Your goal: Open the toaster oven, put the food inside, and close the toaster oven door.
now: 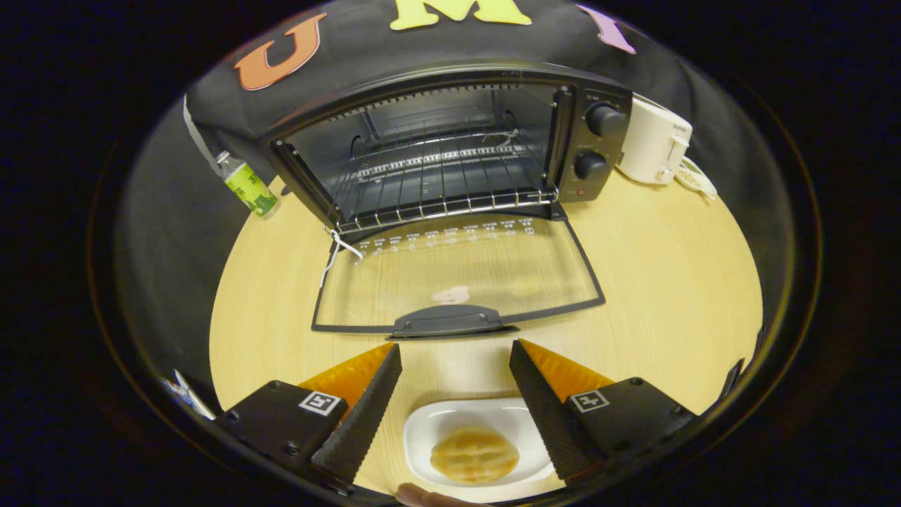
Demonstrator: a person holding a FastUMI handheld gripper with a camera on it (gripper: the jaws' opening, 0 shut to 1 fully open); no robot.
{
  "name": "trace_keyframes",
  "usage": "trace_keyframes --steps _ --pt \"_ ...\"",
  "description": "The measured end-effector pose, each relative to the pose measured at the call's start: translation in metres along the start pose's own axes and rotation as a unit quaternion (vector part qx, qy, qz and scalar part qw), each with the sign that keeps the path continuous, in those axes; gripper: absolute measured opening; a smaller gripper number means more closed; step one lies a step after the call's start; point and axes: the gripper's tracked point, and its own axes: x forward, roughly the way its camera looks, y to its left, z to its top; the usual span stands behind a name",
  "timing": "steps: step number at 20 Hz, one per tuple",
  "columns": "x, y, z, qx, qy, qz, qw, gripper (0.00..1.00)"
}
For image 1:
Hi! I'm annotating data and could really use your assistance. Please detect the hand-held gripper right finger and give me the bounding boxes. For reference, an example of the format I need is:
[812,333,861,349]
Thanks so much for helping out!
[508,339,698,487]

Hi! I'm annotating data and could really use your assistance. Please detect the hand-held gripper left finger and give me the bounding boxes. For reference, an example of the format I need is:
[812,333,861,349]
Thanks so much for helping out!
[215,343,403,494]

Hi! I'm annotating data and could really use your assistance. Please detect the round golden bread bun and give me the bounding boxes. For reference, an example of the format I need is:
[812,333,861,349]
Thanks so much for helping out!
[429,426,520,485]

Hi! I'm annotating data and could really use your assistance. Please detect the black toaster oven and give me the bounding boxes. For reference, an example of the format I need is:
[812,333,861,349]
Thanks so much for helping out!
[262,67,633,340]

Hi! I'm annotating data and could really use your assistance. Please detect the white bread toaster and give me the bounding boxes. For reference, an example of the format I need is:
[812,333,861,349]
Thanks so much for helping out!
[616,94,694,186]

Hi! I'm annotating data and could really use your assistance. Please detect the white rectangular plate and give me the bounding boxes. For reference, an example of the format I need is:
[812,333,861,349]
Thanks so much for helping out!
[403,398,557,488]

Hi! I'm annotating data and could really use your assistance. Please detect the green label plastic bottle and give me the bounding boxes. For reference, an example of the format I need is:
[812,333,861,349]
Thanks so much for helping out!
[215,150,280,218]

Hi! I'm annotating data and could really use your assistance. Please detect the black backdrop cloth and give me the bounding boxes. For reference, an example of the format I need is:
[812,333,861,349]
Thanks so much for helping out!
[113,0,800,409]

